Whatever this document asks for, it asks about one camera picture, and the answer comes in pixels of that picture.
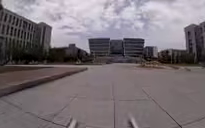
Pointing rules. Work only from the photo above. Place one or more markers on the dark grass strip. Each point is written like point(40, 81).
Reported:
point(13, 69)

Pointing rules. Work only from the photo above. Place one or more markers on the tall grey building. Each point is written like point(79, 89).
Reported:
point(200, 36)

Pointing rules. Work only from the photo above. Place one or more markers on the robot's own part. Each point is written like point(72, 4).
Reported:
point(72, 123)
point(133, 122)

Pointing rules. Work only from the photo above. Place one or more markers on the long low building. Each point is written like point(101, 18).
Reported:
point(171, 53)

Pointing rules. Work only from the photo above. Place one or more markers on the row of trees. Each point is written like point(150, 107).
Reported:
point(26, 55)

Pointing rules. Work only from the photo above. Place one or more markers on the twin-winged glass building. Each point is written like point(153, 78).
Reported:
point(116, 46)

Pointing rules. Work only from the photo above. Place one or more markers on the large grey building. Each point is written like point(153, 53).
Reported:
point(16, 33)

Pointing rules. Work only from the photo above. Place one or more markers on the small pale building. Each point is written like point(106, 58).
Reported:
point(150, 51)

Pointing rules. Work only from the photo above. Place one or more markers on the dark kerb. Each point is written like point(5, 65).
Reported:
point(40, 82)

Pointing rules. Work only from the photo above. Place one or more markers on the grey paved plaza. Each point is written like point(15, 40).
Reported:
point(123, 90)

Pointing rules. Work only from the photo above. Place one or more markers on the reddish raised pavement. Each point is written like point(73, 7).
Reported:
point(23, 77)

